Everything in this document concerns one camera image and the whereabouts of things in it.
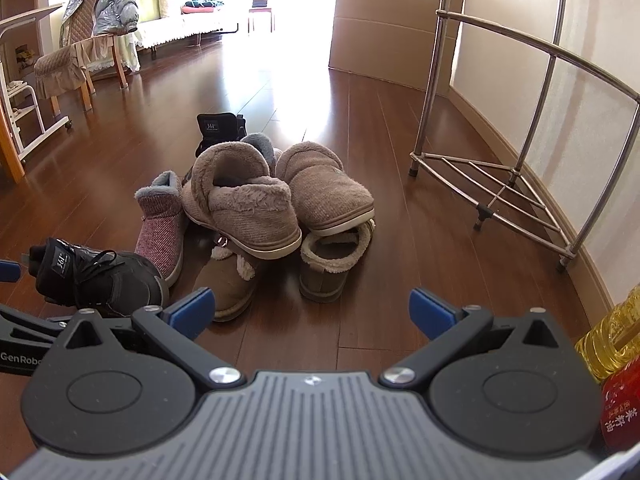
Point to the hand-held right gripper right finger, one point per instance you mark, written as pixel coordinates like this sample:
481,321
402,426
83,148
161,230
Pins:
430,312

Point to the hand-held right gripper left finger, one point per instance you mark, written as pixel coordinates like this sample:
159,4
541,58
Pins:
192,311

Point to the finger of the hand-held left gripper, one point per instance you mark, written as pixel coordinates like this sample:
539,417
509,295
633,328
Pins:
9,271

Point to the tan suede slipper cream lining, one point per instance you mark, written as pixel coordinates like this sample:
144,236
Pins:
322,280
227,285

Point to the pink knit slipper grey lining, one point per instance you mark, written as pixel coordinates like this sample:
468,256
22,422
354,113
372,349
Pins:
262,146
160,230

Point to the black lace-up sneaker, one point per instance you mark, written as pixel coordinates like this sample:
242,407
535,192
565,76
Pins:
217,127
110,280

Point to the brown fuzzy slipper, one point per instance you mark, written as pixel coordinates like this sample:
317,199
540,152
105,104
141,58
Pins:
325,185
245,210

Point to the wooden furniture leg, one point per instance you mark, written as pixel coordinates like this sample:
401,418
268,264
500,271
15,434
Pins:
10,155

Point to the white rolling side table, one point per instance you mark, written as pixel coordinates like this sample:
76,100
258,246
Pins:
30,105

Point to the yellow cooking oil bottle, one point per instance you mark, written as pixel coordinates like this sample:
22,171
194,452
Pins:
607,340

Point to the wooden chair with quilted cover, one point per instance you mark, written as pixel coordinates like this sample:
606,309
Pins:
65,67

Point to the steel corner rack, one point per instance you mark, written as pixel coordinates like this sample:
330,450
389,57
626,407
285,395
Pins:
550,60

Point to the silver puffer jacket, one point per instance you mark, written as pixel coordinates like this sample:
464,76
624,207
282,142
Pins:
112,5

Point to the sofa with cream cover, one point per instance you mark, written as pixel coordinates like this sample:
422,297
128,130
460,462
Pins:
170,25

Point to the flat cardboard sheet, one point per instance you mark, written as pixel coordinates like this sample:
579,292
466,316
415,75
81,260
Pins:
390,25

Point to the small wooden stool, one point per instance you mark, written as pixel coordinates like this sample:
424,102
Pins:
261,12

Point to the folded clothes pile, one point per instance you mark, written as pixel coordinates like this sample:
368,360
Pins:
202,4

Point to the cream pillow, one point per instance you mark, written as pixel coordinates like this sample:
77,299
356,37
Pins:
171,2

